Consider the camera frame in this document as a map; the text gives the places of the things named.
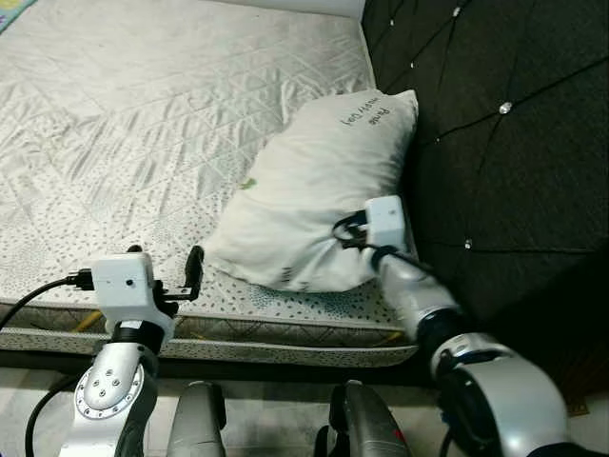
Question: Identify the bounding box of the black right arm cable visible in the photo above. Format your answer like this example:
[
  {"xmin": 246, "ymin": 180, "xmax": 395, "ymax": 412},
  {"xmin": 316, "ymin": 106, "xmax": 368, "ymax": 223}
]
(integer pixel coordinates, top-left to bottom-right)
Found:
[{"xmin": 333, "ymin": 211, "xmax": 420, "ymax": 277}]

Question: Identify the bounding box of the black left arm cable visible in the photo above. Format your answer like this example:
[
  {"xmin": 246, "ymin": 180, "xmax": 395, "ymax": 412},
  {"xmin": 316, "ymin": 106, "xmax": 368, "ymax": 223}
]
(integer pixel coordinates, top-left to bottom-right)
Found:
[{"xmin": 0, "ymin": 271, "xmax": 96, "ymax": 457}]

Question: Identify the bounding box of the white pillow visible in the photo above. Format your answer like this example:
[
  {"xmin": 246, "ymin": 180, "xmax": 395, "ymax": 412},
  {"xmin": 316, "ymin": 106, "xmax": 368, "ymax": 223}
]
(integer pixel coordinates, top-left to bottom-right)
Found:
[{"xmin": 203, "ymin": 89, "xmax": 420, "ymax": 294}]

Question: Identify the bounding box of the black tufted headboard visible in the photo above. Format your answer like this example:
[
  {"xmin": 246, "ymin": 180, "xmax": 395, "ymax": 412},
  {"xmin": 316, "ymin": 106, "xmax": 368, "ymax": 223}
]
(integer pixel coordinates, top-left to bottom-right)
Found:
[{"xmin": 362, "ymin": 0, "xmax": 609, "ymax": 410}]

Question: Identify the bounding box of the silver right robot leg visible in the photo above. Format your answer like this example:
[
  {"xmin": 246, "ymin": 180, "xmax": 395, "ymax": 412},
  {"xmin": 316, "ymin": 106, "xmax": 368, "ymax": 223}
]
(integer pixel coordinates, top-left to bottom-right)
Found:
[{"xmin": 316, "ymin": 379, "xmax": 410, "ymax": 457}]

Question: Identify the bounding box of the grey quilted mattress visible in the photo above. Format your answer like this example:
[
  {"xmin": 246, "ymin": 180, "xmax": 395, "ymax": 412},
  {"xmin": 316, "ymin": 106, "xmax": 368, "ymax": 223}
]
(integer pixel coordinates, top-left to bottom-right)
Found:
[{"xmin": 0, "ymin": 0, "xmax": 420, "ymax": 368}]

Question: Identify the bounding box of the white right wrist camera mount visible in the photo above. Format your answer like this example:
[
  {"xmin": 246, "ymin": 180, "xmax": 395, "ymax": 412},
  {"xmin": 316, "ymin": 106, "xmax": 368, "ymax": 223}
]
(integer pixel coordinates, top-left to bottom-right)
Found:
[{"xmin": 364, "ymin": 195, "xmax": 410, "ymax": 253}]

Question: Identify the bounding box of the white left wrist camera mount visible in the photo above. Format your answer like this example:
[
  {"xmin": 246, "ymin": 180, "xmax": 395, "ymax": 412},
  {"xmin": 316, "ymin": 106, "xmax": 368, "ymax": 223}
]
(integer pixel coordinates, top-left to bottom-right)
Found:
[{"xmin": 90, "ymin": 251, "xmax": 177, "ymax": 329}]

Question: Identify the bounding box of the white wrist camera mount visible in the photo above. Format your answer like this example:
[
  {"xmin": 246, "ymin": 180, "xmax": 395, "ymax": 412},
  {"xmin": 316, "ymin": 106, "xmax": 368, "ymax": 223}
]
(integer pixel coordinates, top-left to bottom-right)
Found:
[
  {"xmin": 90, "ymin": 251, "xmax": 177, "ymax": 329},
  {"xmin": 364, "ymin": 195, "xmax": 410, "ymax": 253}
]

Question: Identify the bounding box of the silver robot leg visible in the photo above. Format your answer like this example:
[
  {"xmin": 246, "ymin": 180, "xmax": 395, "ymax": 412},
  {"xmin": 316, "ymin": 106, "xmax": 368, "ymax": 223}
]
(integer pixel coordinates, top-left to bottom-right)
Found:
[
  {"xmin": 164, "ymin": 381, "xmax": 229, "ymax": 457},
  {"xmin": 316, "ymin": 379, "xmax": 410, "ymax": 457}
]

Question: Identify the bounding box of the silver left robot leg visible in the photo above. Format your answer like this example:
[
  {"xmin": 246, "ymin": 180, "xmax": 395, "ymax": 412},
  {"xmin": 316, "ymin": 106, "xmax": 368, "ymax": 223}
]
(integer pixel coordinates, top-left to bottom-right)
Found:
[{"xmin": 164, "ymin": 381, "xmax": 229, "ymax": 457}]

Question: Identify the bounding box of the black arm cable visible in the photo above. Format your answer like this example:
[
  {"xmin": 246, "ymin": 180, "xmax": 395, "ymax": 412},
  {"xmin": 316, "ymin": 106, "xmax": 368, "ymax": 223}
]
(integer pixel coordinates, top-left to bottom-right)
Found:
[
  {"xmin": 333, "ymin": 211, "xmax": 420, "ymax": 277},
  {"xmin": 0, "ymin": 271, "xmax": 96, "ymax": 457}
]

